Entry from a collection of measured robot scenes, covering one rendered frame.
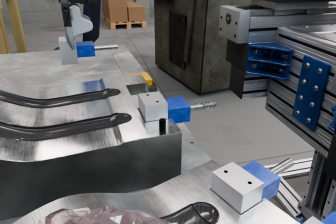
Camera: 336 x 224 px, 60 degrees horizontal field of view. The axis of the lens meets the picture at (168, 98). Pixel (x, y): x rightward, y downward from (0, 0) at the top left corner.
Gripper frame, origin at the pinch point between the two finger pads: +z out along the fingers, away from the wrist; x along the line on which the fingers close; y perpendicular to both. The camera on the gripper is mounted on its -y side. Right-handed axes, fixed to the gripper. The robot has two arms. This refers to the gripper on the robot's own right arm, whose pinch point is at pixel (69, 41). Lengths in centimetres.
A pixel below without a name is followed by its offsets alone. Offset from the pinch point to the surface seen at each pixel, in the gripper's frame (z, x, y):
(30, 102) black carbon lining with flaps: 6.6, -17.2, -7.8
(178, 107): 4.8, -31.0, 15.4
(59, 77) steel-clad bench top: 15.0, 18.9, -4.7
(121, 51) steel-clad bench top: 15.0, 42.7, 18.3
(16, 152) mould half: 6.2, -33.9, -7.8
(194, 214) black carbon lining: 10.2, -47.2, 11.7
